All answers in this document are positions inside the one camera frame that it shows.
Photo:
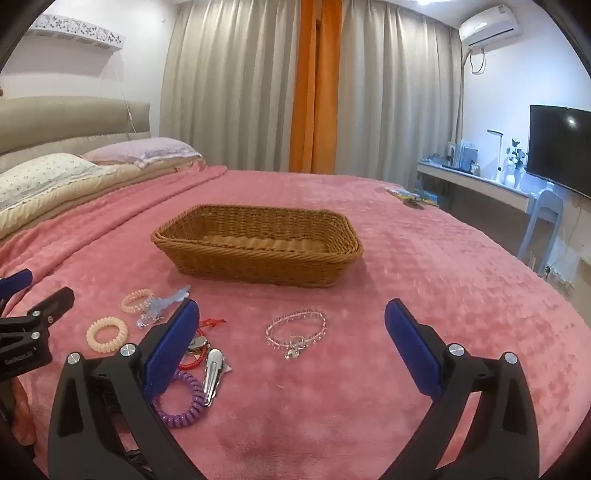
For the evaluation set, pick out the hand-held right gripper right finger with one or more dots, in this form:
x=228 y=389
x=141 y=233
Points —
x=411 y=344

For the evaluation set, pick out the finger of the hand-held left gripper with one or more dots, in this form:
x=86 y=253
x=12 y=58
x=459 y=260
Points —
x=55 y=304
x=16 y=282

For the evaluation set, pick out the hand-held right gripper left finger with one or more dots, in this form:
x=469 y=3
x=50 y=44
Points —
x=168 y=350

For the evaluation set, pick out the light blue hair claw clip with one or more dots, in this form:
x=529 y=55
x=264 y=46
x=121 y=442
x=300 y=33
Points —
x=168 y=299

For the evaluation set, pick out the brown wicker basket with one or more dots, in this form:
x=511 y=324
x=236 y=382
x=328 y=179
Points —
x=258 y=267

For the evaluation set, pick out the pink fleece blanket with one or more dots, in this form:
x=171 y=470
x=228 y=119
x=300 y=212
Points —
x=415 y=323

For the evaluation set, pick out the silver snap hair clip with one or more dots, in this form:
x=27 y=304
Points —
x=213 y=374

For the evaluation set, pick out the white floral pillow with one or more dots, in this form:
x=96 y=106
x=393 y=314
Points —
x=46 y=175

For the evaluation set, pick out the beige quilt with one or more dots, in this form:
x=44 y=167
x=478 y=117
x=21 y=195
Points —
x=101 y=184

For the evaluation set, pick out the small colourful bits on bed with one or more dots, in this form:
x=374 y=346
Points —
x=411 y=197

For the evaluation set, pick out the white power strip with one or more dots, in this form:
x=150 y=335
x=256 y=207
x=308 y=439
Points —
x=559 y=279

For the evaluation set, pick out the white desk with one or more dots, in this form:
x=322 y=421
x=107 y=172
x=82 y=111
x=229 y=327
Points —
x=471 y=182

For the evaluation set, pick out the lilac pillow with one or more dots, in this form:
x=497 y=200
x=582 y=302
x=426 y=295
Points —
x=138 y=148

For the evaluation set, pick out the light blue chair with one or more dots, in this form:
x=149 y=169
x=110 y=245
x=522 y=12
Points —
x=542 y=212

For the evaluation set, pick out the books and frames on desk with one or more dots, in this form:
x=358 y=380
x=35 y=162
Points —
x=464 y=154

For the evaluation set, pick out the white vase with flowers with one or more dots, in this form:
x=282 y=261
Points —
x=513 y=173

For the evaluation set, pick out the white desk lamp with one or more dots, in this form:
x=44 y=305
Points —
x=501 y=152

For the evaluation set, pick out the beige curtain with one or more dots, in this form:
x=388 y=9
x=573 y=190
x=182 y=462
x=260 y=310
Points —
x=397 y=101
x=231 y=83

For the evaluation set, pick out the black television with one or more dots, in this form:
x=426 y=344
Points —
x=558 y=147

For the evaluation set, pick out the air conditioner pipe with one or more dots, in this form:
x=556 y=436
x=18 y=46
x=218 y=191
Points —
x=463 y=92

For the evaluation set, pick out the orange curtain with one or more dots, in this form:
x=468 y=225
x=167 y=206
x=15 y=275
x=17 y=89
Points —
x=314 y=92

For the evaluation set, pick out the white air conditioner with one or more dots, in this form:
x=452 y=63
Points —
x=491 y=25

